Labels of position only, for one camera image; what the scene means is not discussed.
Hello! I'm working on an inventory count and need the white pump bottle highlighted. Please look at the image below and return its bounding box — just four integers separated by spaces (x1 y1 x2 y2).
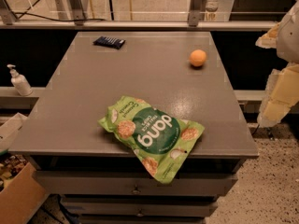
7 64 33 96

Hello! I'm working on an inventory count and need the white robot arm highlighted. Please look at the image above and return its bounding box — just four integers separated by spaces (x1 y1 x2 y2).
255 1 299 128

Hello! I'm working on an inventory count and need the grey metal rail frame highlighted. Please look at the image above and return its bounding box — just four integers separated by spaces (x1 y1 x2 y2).
0 0 299 33

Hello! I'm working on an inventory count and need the dark blue rxbar wrapper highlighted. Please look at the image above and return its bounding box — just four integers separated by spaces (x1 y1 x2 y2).
93 36 125 49

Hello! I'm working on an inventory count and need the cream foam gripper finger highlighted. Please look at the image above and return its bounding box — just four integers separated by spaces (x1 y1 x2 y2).
255 22 280 49
257 63 299 128

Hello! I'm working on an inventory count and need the black cable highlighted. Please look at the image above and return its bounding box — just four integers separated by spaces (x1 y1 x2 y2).
12 11 107 23

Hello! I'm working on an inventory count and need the cardboard box with items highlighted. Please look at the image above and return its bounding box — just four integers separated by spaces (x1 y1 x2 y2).
0 113 49 224

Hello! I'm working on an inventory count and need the orange ball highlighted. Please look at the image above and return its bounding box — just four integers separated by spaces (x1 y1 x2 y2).
189 49 206 67

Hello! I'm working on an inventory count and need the grey drawer cabinet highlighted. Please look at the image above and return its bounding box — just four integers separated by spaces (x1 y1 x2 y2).
10 32 258 224

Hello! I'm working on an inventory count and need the green dang chips bag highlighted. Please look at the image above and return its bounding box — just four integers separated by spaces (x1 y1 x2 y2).
98 96 205 184

